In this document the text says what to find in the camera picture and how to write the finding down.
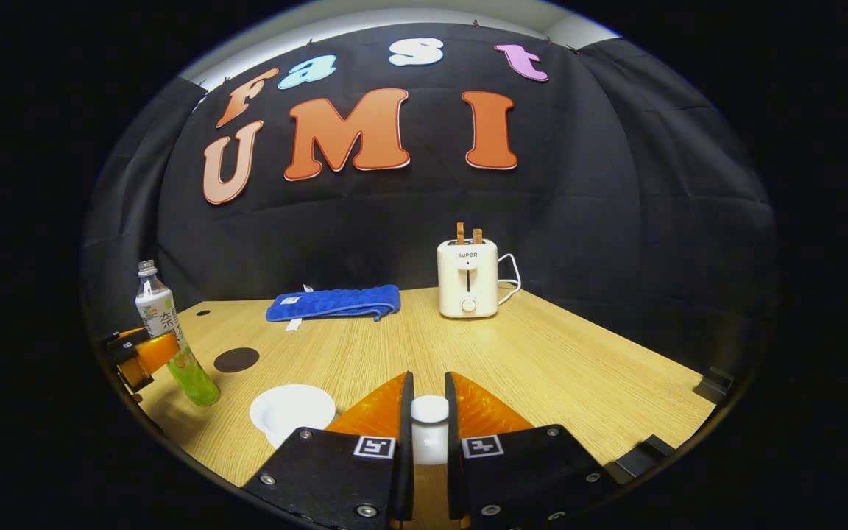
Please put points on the black table edge clamp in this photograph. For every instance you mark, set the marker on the black table edge clamp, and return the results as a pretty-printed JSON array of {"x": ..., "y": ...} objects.
[
  {"x": 637, "y": 460},
  {"x": 715, "y": 386}
]

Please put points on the clear water bottle green label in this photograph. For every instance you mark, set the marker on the clear water bottle green label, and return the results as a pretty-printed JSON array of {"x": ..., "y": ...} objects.
[{"x": 159, "y": 305}]

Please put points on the white teacup lid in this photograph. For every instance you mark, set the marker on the white teacup lid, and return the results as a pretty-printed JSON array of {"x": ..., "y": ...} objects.
[{"x": 430, "y": 412}]

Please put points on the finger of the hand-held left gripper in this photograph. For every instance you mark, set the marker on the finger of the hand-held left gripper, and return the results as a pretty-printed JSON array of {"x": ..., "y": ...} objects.
[{"x": 159, "y": 352}]

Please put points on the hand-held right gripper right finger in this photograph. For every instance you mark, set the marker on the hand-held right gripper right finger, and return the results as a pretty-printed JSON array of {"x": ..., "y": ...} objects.
[{"x": 453, "y": 471}]

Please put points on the dark round coaster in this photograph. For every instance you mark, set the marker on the dark round coaster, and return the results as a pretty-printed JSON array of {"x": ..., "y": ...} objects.
[{"x": 237, "y": 360}]

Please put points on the black backdrop cloth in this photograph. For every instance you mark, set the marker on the black backdrop cloth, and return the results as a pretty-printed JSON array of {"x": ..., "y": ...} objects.
[{"x": 578, "y": 243}]

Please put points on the blue towel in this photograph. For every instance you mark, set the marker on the blue towel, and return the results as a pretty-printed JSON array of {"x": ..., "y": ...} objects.
[{"x": 336, "y": 303}]

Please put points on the cream toaster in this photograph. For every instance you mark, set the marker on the cream toaster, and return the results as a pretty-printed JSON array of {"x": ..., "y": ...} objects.
[{"x": 453, "y": 287}]

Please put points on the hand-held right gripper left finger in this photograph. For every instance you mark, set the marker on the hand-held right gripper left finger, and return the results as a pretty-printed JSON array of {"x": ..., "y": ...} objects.
[{"x": 406, "y": 471}]

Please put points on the white teacup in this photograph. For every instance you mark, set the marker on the white teacup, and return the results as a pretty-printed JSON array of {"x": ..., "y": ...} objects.
[{"x": 291, "y": 412}]

